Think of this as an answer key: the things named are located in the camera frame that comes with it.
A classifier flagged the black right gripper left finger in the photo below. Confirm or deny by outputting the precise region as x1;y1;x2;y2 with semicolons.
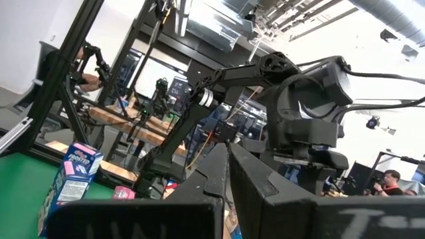
46;142;230;239

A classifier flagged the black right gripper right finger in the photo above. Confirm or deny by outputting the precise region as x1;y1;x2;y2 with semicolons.
228;142;425;239

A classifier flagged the magenta Raisin Bran cereal box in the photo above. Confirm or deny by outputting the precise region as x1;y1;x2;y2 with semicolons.
112;185;136;200

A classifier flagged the blue Frosted Flakes cereal box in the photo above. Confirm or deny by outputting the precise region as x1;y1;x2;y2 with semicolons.
37;161;92;237
63;141;105;177

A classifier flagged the black ceiling dome fixture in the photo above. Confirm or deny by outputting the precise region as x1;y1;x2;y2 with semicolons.
365;115;381;131

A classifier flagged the person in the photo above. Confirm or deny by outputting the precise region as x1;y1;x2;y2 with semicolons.
75;46;104;94
373;169;405;197

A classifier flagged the wooden workbench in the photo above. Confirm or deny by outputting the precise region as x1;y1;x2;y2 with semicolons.
88;105;187;157

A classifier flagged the green table mat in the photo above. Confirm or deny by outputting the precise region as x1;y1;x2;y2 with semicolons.
0;152;114;239

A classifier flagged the silver aluminium profile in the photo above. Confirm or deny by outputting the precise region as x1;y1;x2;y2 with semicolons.
0;116;34;155

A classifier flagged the black cable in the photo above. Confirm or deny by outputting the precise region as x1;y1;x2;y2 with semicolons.
341;64;425;84
331;95;425;116

